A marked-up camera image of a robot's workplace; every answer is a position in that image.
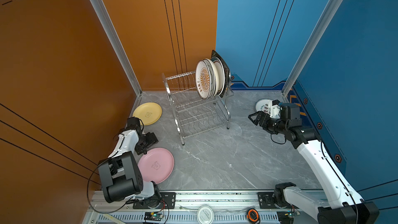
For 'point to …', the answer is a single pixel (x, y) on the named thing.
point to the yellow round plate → (148, 113)
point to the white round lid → (205, 215)
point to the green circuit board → (153, 216)
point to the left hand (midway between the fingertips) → (150, 143)
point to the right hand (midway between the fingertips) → (252, 119)
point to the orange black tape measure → (253, 216)
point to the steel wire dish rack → (194, 113)
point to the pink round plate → (156, 165)
